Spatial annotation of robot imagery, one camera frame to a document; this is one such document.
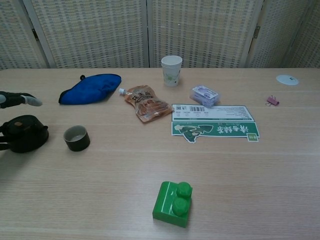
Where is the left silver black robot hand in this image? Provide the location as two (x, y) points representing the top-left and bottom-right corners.
(0, 91), (43, 152)

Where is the black teapot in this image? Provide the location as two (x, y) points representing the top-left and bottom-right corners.
(0, 114), (50, 154)

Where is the dark green tea cup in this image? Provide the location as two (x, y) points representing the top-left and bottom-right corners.
(63, 125), (91, 152)

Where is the blue cloth pot holder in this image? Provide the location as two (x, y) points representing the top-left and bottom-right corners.
(58, 73), (122, 105)

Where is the woven folding screen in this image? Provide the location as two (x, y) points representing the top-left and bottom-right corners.
(0, 0), (320, 70)

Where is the orange spouted snack pouch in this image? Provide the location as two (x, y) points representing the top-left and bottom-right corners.
(118, 84), (174, 125)

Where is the white paper cup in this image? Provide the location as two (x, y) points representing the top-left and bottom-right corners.
(160, 55), (183, 88)

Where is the green toy brick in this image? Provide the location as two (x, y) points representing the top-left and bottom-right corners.
(151, 181), (194, 229)

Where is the small clear plastic packet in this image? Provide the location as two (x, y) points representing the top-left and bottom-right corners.
(189, 84), (221, 109)

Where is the green white flattened carton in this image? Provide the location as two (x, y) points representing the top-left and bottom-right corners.
(171, 103), (260, 144)

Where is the pink binder clip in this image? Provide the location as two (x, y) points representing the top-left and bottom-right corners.
(265, 95), (281, 108)

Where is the white round disc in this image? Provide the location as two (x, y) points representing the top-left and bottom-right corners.
(276, 74), (300, 86)

